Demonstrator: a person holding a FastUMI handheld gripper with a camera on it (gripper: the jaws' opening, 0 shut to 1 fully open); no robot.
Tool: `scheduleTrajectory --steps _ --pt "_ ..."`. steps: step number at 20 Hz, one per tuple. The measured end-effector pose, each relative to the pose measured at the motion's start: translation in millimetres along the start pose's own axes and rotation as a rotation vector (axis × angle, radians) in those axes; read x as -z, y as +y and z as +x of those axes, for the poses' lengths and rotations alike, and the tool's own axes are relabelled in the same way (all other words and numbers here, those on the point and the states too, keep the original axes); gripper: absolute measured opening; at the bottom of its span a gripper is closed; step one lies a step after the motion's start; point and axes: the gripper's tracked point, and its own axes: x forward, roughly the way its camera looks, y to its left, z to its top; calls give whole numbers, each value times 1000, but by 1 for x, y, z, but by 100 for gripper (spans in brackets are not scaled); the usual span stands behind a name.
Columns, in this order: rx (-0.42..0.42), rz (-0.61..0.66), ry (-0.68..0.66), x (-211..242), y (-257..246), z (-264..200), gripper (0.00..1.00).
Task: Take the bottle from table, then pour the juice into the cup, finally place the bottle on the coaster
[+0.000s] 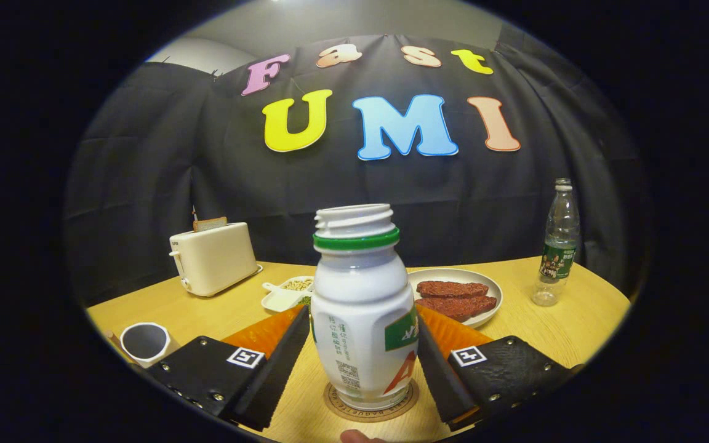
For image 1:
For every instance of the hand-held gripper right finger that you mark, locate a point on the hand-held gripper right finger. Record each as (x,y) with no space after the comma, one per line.
(444,381)

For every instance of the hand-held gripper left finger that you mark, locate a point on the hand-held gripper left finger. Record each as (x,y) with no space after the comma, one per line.
(274,375)

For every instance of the round cork coaster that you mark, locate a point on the round cork coaster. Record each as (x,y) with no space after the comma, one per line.
(354,415)

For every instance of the white juice bottle green label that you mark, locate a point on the white juice bottle green label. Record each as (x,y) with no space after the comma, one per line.
(360,307)

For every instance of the clear plastic water bottle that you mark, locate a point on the clear plastic water bottle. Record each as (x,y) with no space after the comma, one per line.
(559,246)

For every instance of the white divided condiment dish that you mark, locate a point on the white divided condiment dish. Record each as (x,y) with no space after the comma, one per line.
(280,300)

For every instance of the red-brown meat slice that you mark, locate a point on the red-brown meat slice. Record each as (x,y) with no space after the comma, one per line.
(453,289)
(459,306)

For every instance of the white round plate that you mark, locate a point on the white round plate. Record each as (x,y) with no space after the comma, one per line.
(496,292)

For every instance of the wooden table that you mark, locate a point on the wooden table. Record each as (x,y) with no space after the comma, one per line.
(545,332)

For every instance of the cream toaster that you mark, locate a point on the cream toaster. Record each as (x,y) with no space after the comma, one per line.
(216,261)

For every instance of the bread slice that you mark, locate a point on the bread slice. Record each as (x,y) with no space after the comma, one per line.
(210,224)

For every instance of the black backdrop cloth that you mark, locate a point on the black backdrop cloth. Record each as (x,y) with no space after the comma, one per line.
(207,154)

